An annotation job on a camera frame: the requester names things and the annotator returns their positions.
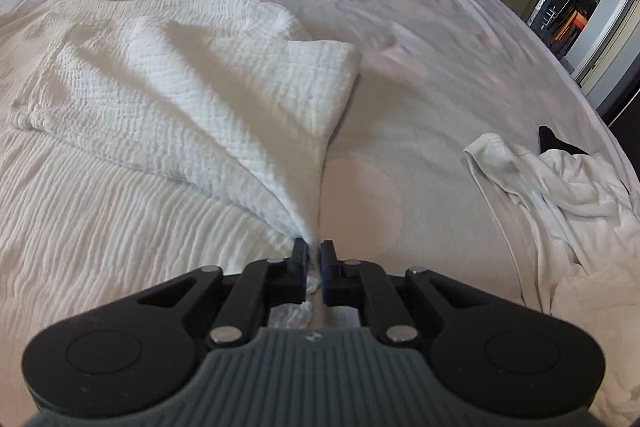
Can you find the pile of white clothes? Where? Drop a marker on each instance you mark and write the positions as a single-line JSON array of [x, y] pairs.
[[572, 227]]

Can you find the pink dotted grey bedsheet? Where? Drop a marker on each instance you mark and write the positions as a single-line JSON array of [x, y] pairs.
[[435, 75]]

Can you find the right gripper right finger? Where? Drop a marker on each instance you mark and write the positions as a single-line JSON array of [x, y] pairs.
[[366, 287]]

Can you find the black sock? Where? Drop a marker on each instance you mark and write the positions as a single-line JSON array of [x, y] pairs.
[[549, 141]]

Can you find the white crinkle muslin garment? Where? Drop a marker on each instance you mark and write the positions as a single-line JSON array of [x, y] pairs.
[[142, 138]]

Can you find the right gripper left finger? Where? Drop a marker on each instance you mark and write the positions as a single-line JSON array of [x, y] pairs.
[[247, 298]]

